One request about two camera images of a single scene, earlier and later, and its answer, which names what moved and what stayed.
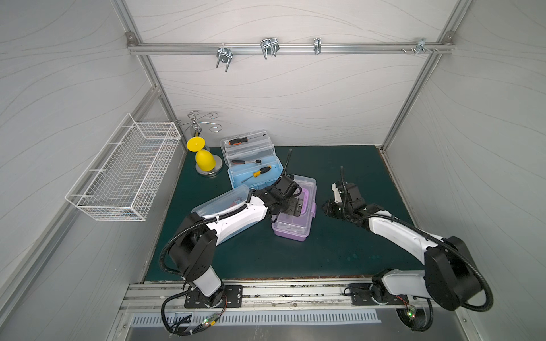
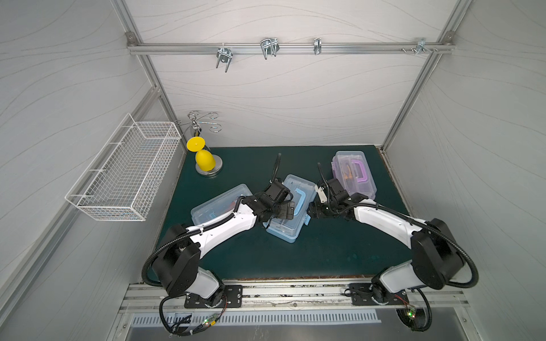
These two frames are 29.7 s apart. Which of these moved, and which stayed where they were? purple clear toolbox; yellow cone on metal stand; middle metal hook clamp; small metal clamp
Moved: purple clear toolbox
Stayed: small metal clamp; yellow cone on metal stand; middle metal hook clamp
